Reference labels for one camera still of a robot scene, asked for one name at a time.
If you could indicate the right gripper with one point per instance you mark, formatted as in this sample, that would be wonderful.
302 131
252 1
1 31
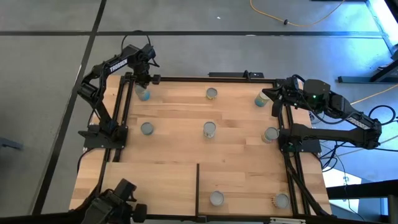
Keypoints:
292 93

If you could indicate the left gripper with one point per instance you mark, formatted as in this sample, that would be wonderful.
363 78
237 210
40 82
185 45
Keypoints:
142 73

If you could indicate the rainbow label can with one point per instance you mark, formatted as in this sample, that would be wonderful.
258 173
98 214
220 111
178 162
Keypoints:
261 100

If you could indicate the tall blue label can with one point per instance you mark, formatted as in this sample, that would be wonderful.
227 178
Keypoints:
143 95

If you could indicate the cream green label can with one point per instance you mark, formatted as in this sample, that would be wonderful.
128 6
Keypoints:
270 134

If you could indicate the short gray-blue can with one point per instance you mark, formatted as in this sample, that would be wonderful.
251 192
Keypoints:
147 128

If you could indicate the tall pale label can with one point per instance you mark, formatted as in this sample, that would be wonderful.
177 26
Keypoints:
209 128

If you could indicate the red can with yellow rings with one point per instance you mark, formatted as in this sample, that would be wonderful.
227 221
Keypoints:
216 198

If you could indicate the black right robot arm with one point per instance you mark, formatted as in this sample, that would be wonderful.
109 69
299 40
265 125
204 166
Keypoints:
357 122

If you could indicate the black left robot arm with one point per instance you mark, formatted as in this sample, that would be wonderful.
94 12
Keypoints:
119 64

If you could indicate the black bar device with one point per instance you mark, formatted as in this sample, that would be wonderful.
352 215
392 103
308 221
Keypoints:
230 75

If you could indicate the short yellow-green can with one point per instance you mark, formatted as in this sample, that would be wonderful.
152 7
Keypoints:
211 93

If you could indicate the black floor stand base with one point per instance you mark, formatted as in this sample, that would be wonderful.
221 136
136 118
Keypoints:
351 80

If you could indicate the white label plate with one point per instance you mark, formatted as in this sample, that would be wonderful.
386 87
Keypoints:
287 220

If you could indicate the black overhead rig beam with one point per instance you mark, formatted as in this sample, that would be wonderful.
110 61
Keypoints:
233 219
367 189

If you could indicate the gray floor stand foot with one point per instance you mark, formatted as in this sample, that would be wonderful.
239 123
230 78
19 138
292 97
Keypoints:
9 143

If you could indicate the black aluminium table frame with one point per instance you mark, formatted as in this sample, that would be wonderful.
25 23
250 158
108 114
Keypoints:
217 80

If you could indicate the black table-level camera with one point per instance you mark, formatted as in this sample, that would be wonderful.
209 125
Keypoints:
201 218

